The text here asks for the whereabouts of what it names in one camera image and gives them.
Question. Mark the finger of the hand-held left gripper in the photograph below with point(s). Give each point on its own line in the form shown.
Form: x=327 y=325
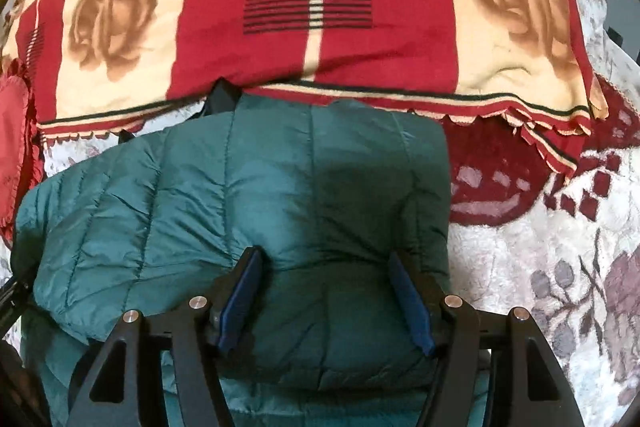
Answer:
x=12 y=304

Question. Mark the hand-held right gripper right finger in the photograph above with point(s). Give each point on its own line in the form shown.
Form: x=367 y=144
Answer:
x=410 y=307

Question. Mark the green quilted jacket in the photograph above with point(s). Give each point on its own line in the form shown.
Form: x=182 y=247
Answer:
x=200 y=197

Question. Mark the red heart-shaped pillow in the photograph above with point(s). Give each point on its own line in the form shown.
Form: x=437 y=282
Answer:
x=12 y=147

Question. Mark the checked rose print blanket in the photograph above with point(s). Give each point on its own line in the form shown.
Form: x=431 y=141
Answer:
x=310 y=7

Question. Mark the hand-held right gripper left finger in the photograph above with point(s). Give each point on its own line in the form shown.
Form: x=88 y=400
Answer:
x=241 y=302

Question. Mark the floral bed blanket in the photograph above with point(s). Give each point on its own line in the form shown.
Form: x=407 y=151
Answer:
x=550 y=232

